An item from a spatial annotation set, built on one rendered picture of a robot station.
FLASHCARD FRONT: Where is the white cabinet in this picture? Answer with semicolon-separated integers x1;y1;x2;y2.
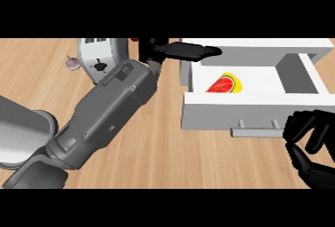
178;38;335;87

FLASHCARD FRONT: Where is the white drawer front with handle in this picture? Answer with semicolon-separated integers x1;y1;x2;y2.
179;90;335;138

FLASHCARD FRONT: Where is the purple garlic bulb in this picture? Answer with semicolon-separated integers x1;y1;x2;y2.
63;55;83;72

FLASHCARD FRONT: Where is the white toaster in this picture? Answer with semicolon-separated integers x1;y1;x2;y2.
75;37;131;86

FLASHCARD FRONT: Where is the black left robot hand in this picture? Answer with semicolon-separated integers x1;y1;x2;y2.
138;37;224;64

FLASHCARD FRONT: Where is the watermelon slice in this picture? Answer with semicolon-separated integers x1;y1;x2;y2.
204;72;243;94

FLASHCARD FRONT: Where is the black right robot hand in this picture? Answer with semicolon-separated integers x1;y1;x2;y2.
281;108;335;190

